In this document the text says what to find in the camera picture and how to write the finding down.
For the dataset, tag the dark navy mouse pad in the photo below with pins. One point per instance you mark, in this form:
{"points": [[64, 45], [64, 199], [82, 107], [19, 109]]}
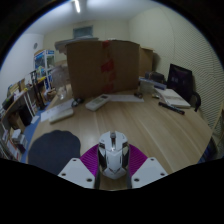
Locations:
{"points": [[53, 150]]}

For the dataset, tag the large brown cardboard box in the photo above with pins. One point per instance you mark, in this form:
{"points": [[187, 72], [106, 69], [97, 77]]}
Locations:
{"points": [[93, 68]]}

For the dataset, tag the white and black computer mouse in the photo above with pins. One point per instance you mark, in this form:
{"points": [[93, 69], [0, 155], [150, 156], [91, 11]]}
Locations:
{"points": [[113, 156]]}

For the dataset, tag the blue and white display cabinet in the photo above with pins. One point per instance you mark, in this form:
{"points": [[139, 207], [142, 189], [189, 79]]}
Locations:
{"points": [[44, 65]]}

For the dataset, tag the black monitor screen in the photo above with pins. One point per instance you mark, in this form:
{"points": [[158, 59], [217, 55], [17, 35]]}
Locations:
{"points": [[180, 81]]}

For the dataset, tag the cluttered low shelf unit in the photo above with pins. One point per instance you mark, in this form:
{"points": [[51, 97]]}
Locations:
{"points": [[11, 141]]}

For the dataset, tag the white remote with display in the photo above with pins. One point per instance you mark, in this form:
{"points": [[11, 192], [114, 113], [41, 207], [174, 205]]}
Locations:
{"points": [[97, 102]]}

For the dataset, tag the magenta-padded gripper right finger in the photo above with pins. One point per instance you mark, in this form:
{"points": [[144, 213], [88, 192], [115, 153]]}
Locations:
{"points": [[146, 171]]}

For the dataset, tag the black office chair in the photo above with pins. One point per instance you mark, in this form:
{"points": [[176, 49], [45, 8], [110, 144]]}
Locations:
{"points": [[196, 99]]}

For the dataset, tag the clear glass jar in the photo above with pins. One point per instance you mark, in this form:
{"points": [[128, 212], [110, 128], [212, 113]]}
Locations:
{"points": [[61, 77]]}

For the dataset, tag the small brown cardboard box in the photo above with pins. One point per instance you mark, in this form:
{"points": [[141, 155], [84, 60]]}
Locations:
{"points": [[146, 61]]}

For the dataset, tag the round wall clock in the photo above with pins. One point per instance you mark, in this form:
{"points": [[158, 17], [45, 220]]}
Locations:
{"points": [[35, 45]]}

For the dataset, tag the black marker pen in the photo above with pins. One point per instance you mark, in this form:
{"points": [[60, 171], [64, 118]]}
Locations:
{"points": [[171, 108]]}

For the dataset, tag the plain white paper sheet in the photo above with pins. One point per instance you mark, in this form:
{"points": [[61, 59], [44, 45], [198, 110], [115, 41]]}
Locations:
{"points": [[126, 98]]}

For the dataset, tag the ceiling tube light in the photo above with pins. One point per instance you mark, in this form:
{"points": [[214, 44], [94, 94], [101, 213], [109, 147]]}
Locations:
{"points": [[77, 6]]}

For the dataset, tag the grey door window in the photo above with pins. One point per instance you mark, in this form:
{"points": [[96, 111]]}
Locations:
{"points": [[82, 31]]}

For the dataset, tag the white paper sheet with print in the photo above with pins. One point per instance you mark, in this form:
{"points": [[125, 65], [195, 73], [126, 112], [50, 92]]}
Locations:
{"points": [[53, 111]]}

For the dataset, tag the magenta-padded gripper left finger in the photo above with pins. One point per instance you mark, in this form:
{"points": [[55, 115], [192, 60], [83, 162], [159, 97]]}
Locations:
{"points": [[77, 171]]}

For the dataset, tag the black floor stand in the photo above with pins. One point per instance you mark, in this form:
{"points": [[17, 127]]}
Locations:
{"points": [[37, 90]]}

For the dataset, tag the open white notebook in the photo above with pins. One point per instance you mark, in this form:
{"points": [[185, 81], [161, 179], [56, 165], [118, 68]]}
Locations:
{"points": [[173, 97]]}

